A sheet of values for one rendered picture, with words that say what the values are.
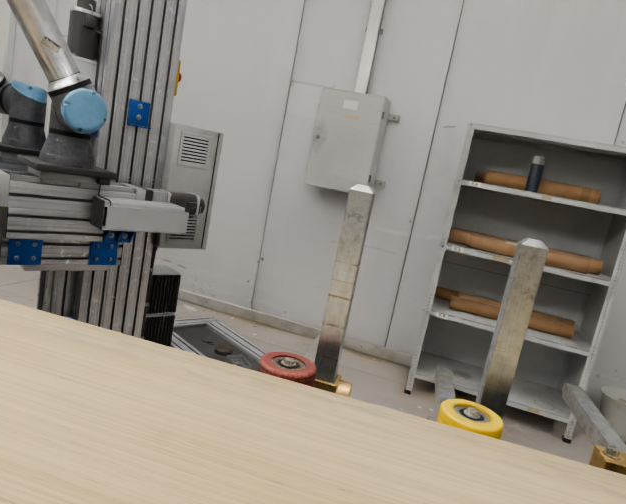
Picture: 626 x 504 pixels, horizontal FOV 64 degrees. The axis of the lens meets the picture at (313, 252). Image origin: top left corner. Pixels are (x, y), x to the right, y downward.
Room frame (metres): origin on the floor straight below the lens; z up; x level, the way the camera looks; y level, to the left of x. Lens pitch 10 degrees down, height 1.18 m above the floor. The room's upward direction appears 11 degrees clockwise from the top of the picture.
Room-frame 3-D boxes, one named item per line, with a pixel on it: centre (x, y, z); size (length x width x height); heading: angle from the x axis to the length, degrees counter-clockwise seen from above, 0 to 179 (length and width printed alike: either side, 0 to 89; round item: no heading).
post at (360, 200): (0.75, -0.06, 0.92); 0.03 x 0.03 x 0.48; 79
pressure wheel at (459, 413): (0.61, -0.24, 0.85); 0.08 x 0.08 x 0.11
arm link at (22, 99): (1.89, 1.14, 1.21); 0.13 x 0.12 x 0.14; 77
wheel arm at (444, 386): (0.81, -0.28, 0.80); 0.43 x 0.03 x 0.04; 169
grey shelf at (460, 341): (2.84, -1.16, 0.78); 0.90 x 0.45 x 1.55; 74
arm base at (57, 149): (1.53, 0.79, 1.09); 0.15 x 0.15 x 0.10
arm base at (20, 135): (1.89, 1.14, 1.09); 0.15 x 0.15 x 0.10
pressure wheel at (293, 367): (0.66, 0.00, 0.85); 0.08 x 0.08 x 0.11
